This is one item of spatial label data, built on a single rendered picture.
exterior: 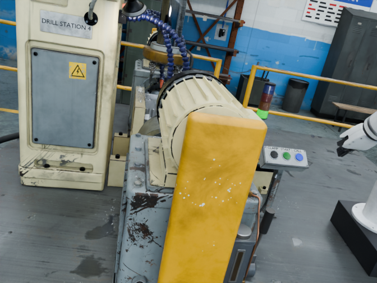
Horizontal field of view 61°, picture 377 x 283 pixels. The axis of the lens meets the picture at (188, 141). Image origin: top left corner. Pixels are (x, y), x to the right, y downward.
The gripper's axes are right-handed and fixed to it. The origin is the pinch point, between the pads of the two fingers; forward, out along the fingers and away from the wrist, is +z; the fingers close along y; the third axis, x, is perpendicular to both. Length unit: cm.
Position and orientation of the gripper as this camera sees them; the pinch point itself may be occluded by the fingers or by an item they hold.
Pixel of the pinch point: (342, 150)
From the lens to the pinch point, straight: 125.1
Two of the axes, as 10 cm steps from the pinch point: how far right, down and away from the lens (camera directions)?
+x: 0.0, 8.9, -4.6
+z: -2.2, 4.4, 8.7
